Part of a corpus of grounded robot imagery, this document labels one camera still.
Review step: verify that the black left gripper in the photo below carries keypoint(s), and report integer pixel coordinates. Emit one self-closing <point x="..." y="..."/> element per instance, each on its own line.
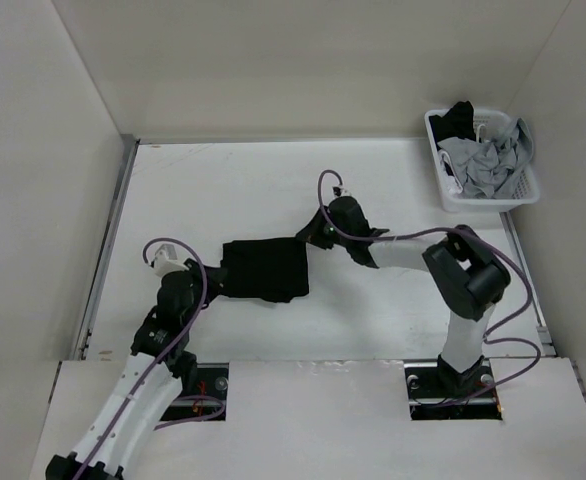
<point x="213" y="277"/>

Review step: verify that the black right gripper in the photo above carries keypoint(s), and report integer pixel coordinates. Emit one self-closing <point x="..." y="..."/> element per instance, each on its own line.
<point x="312" y="231"/>

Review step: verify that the black tank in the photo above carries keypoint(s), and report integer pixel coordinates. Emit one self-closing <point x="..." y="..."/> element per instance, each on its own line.
<point x="274" y="270"/>
<point x="457" y="122"/>

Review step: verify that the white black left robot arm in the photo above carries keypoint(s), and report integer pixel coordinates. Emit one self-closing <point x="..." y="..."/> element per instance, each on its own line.
<point x="157" y="370"/>

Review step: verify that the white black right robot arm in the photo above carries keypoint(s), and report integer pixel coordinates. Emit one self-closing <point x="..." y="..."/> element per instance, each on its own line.
<point x="469" y="277"/>

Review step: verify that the black tank top in basket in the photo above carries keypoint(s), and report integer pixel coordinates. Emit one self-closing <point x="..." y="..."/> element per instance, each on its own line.
<point x="457" y="122"/>

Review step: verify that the grey crumpled tank top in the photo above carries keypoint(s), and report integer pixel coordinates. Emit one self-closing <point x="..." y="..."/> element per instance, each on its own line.
<point x="492" y="170"/>

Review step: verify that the white garment in basket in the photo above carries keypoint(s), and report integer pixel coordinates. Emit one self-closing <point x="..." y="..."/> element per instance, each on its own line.
<point x="453" y="183"/>

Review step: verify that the white plastic laundry basket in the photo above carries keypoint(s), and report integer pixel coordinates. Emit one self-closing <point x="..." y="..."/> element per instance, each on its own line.
<point x="527" y="191"/>

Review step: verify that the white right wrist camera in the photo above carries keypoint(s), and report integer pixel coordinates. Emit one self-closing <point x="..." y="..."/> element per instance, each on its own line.
<point x="340" y="191"/>

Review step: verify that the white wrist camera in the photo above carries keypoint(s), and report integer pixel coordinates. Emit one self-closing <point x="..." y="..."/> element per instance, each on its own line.
<point x="340" y="191"/>
<point x="168" y="257"/>

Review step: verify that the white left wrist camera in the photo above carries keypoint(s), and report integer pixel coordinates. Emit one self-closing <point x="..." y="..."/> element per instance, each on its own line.
<point x="168" y="257"/>

